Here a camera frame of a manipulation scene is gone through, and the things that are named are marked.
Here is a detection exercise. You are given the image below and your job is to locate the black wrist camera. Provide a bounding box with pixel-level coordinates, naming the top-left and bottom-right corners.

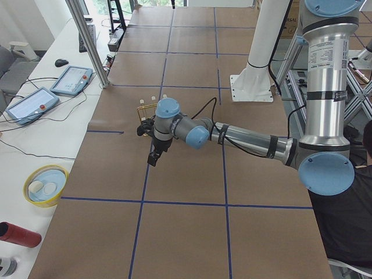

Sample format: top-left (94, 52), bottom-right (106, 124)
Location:
top-left (137, 118), bottom-right (155, 137)

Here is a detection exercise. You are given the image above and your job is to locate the yellow bowl with blue plate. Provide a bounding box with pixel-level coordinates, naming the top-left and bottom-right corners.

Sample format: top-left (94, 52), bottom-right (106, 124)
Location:
top-left (23, 164), bottom-right (69, 208)

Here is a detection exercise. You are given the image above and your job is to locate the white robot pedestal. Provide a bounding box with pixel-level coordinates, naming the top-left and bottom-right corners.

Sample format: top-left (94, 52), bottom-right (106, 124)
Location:
top-left (230, 0), bottom-right (291, 102)

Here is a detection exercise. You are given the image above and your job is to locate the teach pendant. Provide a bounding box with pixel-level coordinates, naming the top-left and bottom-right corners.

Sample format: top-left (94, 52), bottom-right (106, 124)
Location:
top-left (50, 66), bottom-right (93, 96)
top-left (5, 87), bottom-right (59, 126)

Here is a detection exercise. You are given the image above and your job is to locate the white round cake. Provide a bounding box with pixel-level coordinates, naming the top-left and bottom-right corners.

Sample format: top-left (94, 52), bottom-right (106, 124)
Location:
top-left (28, 180), bottom-right (44, 193)

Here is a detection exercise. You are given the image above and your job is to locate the red thermos bottle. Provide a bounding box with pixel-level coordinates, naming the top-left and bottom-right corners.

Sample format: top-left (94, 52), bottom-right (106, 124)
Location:
top-left (1, 221), bottom-right (42, 248)

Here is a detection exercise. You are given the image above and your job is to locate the black keyboard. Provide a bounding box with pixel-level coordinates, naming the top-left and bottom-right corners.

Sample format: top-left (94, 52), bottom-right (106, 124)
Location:
top-left (78, 24), bottom-right (96, 53)

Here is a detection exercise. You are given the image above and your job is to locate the person in black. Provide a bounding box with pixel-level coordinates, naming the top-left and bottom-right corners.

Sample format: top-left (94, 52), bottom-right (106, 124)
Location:
top-left (309, 122), bottom-right (371, 268)

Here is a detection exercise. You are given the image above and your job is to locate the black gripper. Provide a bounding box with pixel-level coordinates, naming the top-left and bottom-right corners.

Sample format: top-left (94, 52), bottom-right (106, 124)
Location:
top-left (147, 137), bottom-right (173, 166)

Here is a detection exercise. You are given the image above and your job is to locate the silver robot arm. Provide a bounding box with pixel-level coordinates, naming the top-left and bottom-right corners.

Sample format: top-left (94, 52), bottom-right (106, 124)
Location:
top-left (137, 1), bottom-right (363, 196)

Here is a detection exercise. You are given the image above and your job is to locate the far teach pendant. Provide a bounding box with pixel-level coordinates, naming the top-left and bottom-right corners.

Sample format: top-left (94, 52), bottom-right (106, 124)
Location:
top-left (50, 66), bottom-right (93, 96)

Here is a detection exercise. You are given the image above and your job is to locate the near teach pendant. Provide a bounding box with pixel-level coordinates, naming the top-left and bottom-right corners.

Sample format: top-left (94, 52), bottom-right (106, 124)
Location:
top-left (5, 87), bottom-right (59, 126)

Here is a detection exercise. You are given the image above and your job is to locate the gold wire cup holder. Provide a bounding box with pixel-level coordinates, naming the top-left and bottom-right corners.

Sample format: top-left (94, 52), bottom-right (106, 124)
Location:
top-left (137, 96), bottom-right (169, 140)

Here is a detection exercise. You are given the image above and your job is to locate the black computer mouse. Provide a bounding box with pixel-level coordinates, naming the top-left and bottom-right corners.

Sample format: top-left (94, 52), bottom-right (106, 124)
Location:
top-left (55, 59), bottom-right (69, 67)

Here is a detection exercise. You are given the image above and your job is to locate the aluminium frame post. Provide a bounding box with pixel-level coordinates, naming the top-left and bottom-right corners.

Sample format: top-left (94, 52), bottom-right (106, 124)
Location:
top-left (65, 0), bottom-right (109, 89)

